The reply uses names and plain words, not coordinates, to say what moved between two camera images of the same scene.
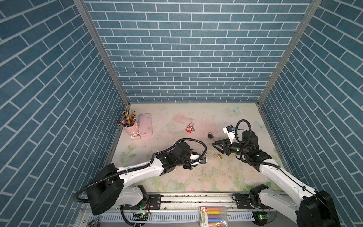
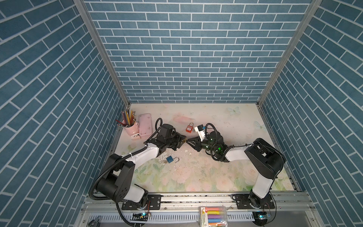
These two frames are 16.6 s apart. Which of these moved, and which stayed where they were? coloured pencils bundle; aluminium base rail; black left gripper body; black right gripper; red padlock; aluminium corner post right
Moved: black left gripper body; black right gripper
Stayed: coloured pencils bundle; red padlock; aluminium corner post right; aluminium base rail
